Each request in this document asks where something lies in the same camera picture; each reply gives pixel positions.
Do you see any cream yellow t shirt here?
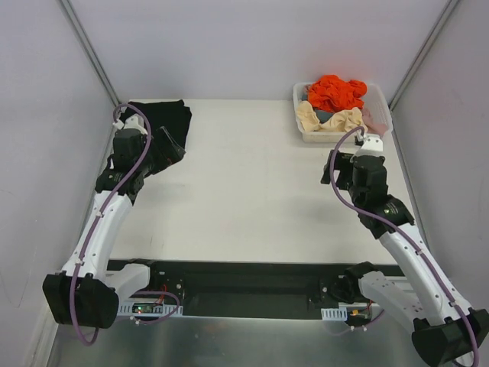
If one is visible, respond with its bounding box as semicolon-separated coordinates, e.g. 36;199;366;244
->
296;101;368;133

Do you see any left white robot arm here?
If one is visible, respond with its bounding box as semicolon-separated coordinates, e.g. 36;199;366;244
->
42;127;185;329

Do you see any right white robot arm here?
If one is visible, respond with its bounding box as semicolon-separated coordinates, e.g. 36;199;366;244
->
321;150;488;366

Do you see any folded black t shirt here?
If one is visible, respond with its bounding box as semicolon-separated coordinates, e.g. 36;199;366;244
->
130;99;192;149

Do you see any pink t shirt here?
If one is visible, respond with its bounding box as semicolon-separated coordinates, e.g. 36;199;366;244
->
361;107;388;138

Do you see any grey blue t shirt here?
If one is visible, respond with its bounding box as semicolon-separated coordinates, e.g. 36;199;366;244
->
315;109;334;124

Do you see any white plastic basket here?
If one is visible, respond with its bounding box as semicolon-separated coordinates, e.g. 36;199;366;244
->
292;82;393;144

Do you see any orange t shirt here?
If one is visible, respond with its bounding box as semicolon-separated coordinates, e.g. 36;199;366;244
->
308;75;368;113

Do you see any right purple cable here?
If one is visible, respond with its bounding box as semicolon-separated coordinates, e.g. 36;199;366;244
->
331;127;483;367

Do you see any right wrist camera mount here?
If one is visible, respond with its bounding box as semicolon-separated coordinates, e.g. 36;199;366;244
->
354;132;384;158

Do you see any right white cable duct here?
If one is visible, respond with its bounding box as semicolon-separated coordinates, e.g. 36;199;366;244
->
321;307;348;322

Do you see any white cable duct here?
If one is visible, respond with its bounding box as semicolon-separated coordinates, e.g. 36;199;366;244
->
117;301;183;318
321;307;348;322

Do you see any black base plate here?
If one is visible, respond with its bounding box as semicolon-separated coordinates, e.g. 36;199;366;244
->
108;258;368;320

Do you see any left white cable duct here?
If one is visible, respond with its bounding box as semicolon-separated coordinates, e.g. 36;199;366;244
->
117;301;183;318

